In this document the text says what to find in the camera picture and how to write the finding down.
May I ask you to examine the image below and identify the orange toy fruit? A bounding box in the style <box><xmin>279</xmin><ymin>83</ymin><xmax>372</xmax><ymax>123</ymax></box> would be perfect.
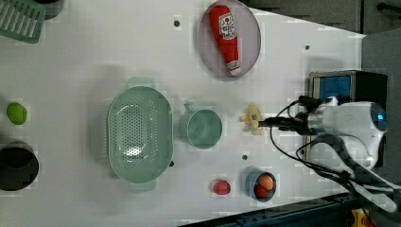
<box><xmin>258</xmin><ymin>174</ymin><xmax>274</xmax><ymax>190</ymax></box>

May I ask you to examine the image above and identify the green perforated colander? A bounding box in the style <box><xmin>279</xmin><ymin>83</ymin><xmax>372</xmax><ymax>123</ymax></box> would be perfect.
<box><xmin>107</xmin><ymin>77</ymin><xmax>174</xmax><ymax>193</ymax></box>

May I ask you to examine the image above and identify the black toaster oven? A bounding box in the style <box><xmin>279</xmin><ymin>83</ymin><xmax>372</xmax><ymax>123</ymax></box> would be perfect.
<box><xmin>307</xmin><ymin>70</ymin><xmax>388</xmax><ymax>169</ymax></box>

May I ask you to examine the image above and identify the green dish rack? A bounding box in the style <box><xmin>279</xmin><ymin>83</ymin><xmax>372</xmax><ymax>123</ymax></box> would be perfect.
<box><xmin>0</xmin><ymin>0</ymin><xmax>46</xmax><ymax>44</ymax></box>

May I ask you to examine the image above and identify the red ketchup bottle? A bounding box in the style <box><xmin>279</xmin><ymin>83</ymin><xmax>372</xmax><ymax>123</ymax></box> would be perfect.
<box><xmin>209</xmin><ymin>5</ymin><xmax>241</xmax><ymax>76</ymax></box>

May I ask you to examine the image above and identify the green lime toy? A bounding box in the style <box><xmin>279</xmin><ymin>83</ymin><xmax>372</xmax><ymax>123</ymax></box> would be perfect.
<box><xmin>7</xmin><ymin>102</ymin><xmax>27</xmax><ymax>125</ymax></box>

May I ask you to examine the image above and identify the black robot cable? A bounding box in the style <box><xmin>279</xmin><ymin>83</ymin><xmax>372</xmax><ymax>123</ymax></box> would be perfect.
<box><xmin>270</xmin><ymin>99</ymin><xmax>395</xmax><ymax>197</ymax></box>

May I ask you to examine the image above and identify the grey round plate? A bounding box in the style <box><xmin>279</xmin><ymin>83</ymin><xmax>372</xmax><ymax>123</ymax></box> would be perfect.
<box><xmin>198</xmin><ymin>0</ymin><xmax>261</xmax><ymax>78</ymax></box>

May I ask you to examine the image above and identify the black pot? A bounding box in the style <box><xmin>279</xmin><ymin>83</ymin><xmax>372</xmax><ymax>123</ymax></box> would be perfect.
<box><xmin>0</xmin><ymin>141</ymin><xmax>40</xmax><ymax>191</ymax></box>

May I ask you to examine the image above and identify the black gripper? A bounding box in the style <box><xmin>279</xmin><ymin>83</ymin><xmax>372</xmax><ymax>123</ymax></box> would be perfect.
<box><xmin>258</xmin><ymin>113</ymin><xmax>309</xmax><ymax>132</ymax></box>

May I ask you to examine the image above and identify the green mug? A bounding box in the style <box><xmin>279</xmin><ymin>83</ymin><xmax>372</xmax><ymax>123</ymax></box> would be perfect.
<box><xmin>179</xmin><ymin>102</ymin><xmax>222</xmax><ymax>149</ymax></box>

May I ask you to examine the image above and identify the red toy fruit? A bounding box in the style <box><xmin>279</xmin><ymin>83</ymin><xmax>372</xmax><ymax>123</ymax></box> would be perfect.
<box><xmin>254</xmin><ymin>185</ymin><xmax>268</xmax><ymax>198</ymax></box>

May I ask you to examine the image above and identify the red plush strawberry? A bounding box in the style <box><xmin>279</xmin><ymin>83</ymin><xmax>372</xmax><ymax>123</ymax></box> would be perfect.
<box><xmin>213</xmin><ymin>180</ymin><xmax>231</xmax><ymax>195</ymax></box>

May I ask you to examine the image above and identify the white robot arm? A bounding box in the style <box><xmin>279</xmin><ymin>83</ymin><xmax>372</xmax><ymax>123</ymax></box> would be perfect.
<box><xmin>253</xmin><ymin>96</ymin><xmax>400</xmax><ymax>213</ymax></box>

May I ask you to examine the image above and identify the blue small bowl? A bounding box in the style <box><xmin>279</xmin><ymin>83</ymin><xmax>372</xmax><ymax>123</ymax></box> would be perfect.
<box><xmin>245</xmin><ymin>169</ymin><xmax>277</xmax><ymax>202</ymax></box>

